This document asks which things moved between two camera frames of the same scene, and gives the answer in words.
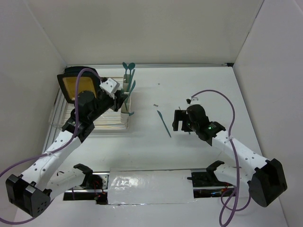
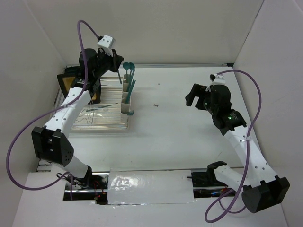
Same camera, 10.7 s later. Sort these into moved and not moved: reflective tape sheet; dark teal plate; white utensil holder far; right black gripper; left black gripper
Moved: right black gripper; left black gripper
Not moved: white utensil holder far; reflective tape sheet; dark teal plate
